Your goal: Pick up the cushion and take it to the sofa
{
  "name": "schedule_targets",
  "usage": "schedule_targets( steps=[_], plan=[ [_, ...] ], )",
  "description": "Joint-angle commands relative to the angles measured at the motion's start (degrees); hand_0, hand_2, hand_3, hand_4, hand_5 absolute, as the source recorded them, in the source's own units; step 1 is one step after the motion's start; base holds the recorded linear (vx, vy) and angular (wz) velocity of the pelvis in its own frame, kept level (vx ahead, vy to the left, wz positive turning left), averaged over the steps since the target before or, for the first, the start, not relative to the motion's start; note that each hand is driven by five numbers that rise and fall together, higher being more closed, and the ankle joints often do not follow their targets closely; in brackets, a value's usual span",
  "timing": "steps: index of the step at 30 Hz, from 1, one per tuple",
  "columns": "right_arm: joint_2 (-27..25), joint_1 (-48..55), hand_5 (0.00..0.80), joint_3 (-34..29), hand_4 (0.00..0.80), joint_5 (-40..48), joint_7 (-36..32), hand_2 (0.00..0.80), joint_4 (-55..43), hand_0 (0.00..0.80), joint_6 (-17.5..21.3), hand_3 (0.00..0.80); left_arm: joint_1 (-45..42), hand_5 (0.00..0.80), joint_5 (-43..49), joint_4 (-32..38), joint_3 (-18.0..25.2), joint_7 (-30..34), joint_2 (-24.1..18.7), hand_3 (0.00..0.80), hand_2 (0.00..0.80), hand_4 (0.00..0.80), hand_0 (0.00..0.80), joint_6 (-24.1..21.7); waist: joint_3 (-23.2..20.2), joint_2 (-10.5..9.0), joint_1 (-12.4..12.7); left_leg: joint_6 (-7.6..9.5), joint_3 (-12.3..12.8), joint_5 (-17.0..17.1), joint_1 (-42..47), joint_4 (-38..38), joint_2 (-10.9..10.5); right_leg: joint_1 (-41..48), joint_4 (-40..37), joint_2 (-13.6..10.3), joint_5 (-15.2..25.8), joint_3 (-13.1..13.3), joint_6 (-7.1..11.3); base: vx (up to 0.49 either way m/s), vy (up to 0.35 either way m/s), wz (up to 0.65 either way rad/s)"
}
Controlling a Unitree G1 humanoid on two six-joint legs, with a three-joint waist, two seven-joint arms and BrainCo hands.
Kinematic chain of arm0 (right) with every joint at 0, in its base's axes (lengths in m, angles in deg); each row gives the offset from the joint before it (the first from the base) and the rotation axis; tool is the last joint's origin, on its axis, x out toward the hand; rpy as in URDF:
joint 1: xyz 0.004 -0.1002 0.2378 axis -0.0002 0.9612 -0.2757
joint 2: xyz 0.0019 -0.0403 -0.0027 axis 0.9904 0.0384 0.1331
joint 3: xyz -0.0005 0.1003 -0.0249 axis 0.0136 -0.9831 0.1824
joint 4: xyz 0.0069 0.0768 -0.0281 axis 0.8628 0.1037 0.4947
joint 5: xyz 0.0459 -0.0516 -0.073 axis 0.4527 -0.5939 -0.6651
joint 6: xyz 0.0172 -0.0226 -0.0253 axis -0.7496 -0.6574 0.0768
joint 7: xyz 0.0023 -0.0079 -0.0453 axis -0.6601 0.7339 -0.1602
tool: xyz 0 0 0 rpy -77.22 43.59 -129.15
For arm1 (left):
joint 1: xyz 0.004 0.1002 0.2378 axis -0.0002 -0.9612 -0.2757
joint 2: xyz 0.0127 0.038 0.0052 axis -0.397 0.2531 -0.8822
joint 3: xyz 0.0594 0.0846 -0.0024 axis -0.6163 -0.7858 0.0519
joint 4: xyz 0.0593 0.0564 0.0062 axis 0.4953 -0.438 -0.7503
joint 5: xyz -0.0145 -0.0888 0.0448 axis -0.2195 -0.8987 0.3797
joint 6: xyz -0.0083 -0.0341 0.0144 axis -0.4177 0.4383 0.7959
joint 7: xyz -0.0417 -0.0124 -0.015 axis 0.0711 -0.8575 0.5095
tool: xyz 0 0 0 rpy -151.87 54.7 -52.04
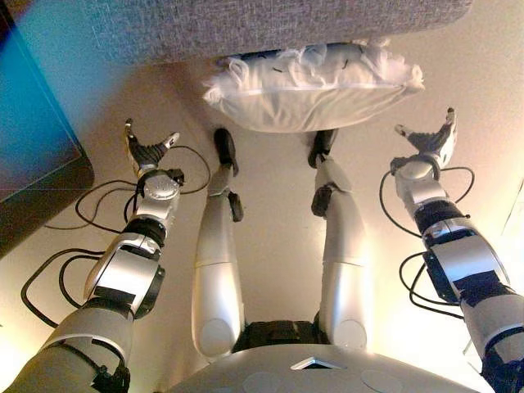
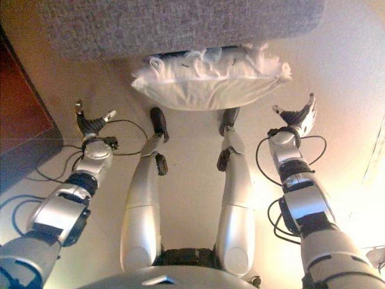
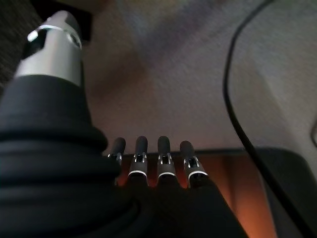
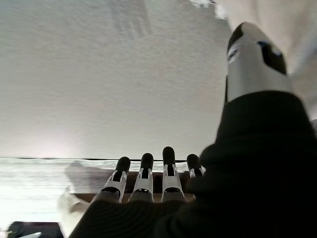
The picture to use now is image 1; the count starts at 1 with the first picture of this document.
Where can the grey fabric tub armchair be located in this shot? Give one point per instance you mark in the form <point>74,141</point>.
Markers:
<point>245,24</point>

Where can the white tasselled cushion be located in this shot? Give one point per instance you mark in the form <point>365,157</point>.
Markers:
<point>311,106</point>

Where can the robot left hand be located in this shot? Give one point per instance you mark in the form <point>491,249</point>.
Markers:
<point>147,153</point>

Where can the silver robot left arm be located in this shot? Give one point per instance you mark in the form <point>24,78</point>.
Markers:
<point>118,270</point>

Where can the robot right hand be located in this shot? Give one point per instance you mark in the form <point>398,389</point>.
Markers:
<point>432,143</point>

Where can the silver robot right leg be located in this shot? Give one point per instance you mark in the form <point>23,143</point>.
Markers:
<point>344,286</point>

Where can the silver robot torso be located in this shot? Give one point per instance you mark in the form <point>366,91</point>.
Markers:
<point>327,372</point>

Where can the silver robot leg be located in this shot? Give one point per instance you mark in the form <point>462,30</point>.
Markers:
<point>217,286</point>
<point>344,286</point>

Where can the silver robot left leg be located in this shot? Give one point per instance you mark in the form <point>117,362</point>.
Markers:
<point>217,286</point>

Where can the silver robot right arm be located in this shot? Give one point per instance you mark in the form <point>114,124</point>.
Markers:
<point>462,262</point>

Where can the glossy dark reflective cabinet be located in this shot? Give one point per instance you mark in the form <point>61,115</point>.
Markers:
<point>32,123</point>

